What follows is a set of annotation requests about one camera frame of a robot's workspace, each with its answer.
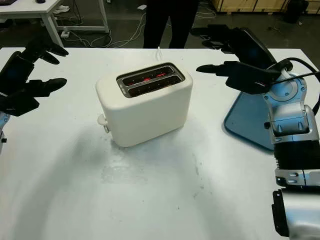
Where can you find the white paper sheet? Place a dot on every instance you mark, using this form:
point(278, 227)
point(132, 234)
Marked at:
point(142, 7)

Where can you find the black bin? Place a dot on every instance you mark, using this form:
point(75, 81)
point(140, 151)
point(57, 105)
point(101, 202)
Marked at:
point(296, 11)

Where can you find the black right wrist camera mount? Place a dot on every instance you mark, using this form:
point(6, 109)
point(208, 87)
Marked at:
point(248, 80)

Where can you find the white desk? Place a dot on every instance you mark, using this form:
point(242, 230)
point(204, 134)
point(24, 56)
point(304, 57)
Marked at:
point(30, 7)

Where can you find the white shoe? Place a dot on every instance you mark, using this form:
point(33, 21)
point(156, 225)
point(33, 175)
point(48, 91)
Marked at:
point(62, 9)

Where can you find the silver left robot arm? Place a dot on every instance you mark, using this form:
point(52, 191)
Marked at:
point(2, 125)

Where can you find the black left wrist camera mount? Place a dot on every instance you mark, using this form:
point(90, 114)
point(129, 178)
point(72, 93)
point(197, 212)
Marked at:
point(18, 103)

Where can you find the wooden crate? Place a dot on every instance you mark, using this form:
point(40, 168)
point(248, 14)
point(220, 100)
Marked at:
point(250, 5)

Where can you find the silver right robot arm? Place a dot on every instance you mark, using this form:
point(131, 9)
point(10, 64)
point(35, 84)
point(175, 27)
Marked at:
point(287, 110)

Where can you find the white power strip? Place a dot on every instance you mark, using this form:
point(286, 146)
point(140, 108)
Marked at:
point(65, 33)

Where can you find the black keyboard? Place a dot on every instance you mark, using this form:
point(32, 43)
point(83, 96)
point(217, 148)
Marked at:
point(6, 2)

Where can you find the blue plastic tray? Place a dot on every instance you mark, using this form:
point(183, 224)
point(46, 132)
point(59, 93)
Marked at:
point(246, 120)

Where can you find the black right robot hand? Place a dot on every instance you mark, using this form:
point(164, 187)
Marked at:
point(253, 52)

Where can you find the person in black trousers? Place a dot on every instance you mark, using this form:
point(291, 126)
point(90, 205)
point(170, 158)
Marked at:
point(155, 25)

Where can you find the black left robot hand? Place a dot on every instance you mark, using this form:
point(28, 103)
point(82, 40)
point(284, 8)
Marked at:
point(15, 72)

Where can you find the black computer mouse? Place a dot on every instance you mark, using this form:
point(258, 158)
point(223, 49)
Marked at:
point(40, 1)

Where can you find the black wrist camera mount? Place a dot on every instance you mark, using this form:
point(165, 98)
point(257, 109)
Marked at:
point(18, 103)
point(248, 80)

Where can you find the white two-slot toaster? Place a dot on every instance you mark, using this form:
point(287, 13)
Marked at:
point(150, 117)

